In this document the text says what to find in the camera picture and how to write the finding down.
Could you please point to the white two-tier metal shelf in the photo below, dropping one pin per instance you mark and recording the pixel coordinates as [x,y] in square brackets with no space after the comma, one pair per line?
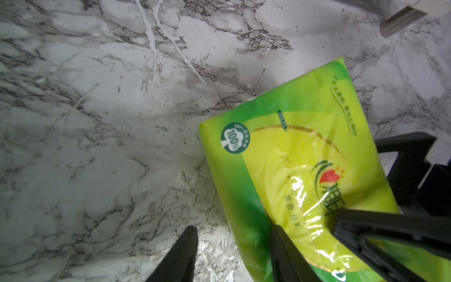
[414,11]

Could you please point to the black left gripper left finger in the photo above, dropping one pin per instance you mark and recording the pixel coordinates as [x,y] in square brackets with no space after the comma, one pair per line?
[179,263]

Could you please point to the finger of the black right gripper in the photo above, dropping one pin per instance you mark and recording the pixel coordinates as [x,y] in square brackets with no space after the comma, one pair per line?
[400,248]
[410,166]

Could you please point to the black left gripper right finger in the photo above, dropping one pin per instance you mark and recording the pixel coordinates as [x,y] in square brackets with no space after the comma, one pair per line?
[288,264]

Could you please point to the green tissue pack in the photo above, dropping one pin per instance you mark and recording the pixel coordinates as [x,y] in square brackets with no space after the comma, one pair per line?
[296,155]

